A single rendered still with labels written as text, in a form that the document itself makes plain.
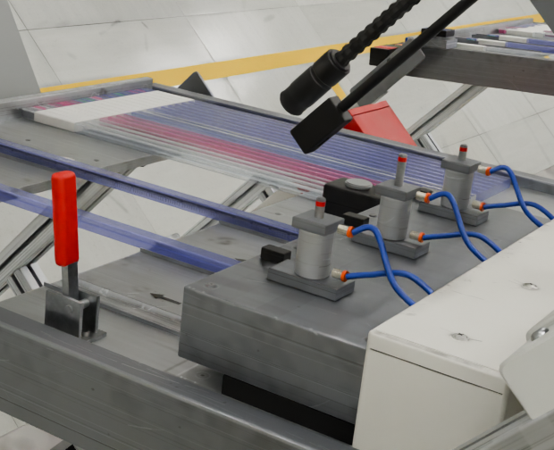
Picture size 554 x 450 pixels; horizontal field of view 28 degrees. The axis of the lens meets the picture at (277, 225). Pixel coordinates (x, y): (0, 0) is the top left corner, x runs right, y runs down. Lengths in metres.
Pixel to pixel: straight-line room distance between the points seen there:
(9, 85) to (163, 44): 1.45
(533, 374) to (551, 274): 0.24
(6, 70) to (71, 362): 0.89
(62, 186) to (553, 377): 0.35
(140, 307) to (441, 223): 0.24
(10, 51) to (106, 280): 0.78
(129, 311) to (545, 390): 0.37
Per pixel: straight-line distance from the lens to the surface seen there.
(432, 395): 0.59
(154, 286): 0.84
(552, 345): 0.49
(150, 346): 0.74
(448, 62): 2.11
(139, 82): 1.47
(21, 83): 1.55
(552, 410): 0.50
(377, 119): 1.75
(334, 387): 0.64
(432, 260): 0.78
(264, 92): 3.14
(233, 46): 3.18
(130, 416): 0.68
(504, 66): 2.07
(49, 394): 0.72
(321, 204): 0.68
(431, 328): 0.61
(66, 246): 0.73
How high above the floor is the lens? 1.55
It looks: 34 degrees down
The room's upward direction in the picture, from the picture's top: 51 degrees clockwise
